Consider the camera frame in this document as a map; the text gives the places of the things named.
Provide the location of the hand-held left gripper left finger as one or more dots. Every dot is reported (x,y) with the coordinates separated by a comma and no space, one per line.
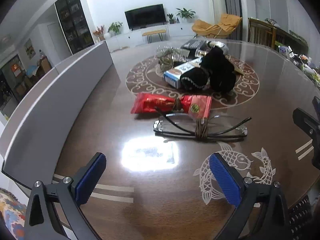
(88,180)

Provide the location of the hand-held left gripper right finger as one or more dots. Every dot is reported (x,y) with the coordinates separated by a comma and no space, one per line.
(225,180)

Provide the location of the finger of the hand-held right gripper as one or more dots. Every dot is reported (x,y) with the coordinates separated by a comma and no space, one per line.
(306,126)
(317,107)

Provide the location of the clear plastic packet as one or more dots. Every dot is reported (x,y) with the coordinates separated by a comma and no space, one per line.
(201,132)

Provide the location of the red snack packet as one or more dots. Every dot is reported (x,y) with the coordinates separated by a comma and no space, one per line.
(150,102)

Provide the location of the plain black velvet pouch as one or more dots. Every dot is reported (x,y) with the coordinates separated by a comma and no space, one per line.
(221,72)

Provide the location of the black velvet pouch zigzag trim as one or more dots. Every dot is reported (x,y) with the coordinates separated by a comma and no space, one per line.
(193,78)

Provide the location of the blue and white carton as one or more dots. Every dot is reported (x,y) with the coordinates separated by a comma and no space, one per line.
(175,76)

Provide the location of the small clear gold-capped bottle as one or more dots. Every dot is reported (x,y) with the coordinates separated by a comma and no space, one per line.
(201,53)

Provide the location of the rhinestone bow hair clip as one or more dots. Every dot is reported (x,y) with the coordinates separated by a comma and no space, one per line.
(172,53)

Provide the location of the pile of small cluttered items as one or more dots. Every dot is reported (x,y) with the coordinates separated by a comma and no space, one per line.
(303,62)

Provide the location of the black patterned cloth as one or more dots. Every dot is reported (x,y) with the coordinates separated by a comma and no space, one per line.
(300,217)

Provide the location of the dark wooden sideboard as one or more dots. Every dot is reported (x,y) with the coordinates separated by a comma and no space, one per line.
(291,40)

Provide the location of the colourful patterned cushion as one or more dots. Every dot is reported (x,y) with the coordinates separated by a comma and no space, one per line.
(11,212)

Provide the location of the grey partition panel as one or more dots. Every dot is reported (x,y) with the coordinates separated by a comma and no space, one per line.
(50,105)

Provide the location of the wooden chair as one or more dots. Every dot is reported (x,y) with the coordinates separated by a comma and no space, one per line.
(261,32)

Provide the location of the clear plastic wrapped bundle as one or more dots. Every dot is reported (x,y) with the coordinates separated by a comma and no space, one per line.
(218,45)

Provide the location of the blue cloth covered table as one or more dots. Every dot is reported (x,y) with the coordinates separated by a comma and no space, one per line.
(31,70)

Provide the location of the yellow lounge chair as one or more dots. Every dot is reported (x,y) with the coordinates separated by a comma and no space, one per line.
(212,26)

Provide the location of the grey curtain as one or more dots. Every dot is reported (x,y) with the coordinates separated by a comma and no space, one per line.
(233,2)

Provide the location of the black box with white print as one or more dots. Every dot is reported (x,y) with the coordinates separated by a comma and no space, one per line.
(193,45)

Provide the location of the framed landscape painting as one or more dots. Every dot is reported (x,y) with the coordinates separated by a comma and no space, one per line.
(30,48)

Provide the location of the white curtain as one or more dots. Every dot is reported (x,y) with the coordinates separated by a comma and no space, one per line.
(215,0)

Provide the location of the red flower bouquet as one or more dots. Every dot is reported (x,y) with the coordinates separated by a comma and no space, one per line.
(99,31)

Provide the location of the bushy green potted plant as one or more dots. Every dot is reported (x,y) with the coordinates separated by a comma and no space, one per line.
(115,27)

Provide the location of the white television cabinet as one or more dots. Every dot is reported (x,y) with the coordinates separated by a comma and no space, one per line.
(180,30)

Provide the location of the dark glass display cabinet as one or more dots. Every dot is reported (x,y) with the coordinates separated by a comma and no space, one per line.
(75,20)

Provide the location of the wooden bench with metal legs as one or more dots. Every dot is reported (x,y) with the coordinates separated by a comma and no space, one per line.
(153,32)

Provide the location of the large leafy potted plant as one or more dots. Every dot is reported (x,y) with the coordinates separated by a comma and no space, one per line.
(185,13)

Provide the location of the small green potted plant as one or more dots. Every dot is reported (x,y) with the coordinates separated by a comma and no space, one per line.
(171,17)

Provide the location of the black flat television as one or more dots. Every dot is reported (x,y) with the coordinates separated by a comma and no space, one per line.
(145,17)

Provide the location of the red wall calendar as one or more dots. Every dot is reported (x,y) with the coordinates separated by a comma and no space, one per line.
(16,69)

